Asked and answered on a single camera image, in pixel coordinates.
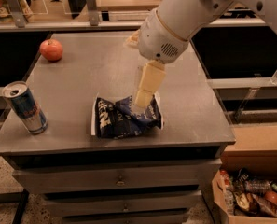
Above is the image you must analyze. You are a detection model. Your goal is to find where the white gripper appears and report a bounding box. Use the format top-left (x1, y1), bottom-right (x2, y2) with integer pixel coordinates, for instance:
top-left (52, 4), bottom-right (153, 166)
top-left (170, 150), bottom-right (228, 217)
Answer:
top-left (124, 8), bottom-right (188, 108)

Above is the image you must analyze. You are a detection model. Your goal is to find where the blue chip bag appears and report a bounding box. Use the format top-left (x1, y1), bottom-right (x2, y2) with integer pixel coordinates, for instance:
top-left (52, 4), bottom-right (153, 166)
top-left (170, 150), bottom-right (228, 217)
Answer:
top-left (90, 94), bottom-right (164, 139)

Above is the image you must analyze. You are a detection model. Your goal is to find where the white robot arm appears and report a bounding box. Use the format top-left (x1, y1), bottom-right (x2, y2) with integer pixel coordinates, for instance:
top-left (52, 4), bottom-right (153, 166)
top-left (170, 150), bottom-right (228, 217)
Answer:
top-left (130, 0), bottom-right (277, 108)

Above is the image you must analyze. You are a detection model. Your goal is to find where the red bull can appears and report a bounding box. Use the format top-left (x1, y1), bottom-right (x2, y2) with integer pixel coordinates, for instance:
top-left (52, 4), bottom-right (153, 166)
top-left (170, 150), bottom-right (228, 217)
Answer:
top-left (2, 81), bottom-right (48, 134)

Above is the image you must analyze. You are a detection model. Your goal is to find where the red apple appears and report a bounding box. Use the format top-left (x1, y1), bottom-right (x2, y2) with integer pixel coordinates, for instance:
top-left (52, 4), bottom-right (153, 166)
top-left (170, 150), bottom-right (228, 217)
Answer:
top-left (39, 39), bottom-right (63, 62)

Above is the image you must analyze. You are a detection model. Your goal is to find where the grey drawer cabinet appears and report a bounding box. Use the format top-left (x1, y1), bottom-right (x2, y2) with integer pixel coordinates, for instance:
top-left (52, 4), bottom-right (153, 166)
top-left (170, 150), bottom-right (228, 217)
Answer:
top-left (0, 32), bottom-right (234, 224)

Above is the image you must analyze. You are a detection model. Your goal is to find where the cardboard box of snacks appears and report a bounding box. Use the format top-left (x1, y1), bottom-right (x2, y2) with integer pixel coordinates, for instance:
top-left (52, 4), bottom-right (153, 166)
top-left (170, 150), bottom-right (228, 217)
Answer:
top-left (212, 168), bottom-right (277, 224)

